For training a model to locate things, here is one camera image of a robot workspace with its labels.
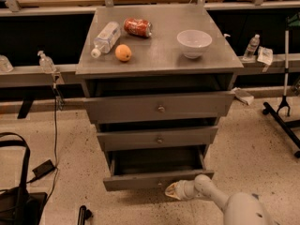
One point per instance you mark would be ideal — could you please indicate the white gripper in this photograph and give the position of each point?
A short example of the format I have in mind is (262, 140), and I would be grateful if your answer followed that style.
(182, 191)

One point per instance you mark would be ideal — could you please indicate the grey bottom drawer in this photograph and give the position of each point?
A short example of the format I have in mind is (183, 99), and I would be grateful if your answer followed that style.
(154, 168)

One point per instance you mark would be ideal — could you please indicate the grey drawer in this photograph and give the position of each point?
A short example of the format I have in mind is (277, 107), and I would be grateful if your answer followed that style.
(158, 107)
(156, 138)
(154, 168)

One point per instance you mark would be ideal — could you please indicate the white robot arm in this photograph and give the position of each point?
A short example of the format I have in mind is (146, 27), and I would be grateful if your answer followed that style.
(238, 209)

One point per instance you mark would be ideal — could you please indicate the grey middle drawer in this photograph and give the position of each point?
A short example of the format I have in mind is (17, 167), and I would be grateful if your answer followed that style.
(156, 138)

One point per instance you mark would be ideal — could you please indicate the black object at bottom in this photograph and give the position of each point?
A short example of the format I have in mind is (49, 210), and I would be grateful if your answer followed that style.
(84, 214)

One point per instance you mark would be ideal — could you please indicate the grey top drawer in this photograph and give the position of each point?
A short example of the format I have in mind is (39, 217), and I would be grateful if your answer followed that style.
(158, 107)

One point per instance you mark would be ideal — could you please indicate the grey drawer cabinet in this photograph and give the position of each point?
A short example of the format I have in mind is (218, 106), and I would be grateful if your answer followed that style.
(157, 65)

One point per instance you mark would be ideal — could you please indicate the white box on floor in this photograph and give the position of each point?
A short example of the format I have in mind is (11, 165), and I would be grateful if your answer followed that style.
(243, 95)

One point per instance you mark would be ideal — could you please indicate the black power adapter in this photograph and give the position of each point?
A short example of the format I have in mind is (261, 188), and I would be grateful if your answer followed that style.
(43, 169)

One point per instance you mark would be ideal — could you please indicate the black stand with pole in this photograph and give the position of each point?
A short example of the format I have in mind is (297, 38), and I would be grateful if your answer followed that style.
(291, 23)

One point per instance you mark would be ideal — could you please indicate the orange fruit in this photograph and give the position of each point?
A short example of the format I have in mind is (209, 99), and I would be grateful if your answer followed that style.
(123, 53)

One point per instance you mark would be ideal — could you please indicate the white bowl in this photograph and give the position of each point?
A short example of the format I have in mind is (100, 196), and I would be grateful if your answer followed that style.
(193, 43)

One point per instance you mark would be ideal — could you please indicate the black bag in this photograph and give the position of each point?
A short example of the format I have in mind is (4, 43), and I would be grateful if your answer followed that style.
(17, 205)

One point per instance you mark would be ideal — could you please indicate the clear plastic water bottle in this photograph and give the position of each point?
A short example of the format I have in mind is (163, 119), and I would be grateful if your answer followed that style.
(105, 40)

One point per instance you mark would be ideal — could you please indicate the white paper packet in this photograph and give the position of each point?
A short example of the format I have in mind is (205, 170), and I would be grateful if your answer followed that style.
(265, 55)

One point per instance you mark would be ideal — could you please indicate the red soda can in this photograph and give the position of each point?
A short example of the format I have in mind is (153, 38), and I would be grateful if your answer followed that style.
(138, 27)

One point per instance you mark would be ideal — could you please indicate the small water bottle on shelf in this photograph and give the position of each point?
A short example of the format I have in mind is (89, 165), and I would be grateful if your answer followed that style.
(251, 48)

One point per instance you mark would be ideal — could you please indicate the clear pump dispenser bottle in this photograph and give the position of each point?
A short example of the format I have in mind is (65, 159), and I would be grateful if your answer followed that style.
(46, 63)

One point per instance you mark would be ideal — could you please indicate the clear glass object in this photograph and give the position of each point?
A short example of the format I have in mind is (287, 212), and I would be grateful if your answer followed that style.
(5, 65)

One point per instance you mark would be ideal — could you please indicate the grey metal shelf rail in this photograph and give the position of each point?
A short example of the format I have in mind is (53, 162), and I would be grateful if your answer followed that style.
(34, 76)

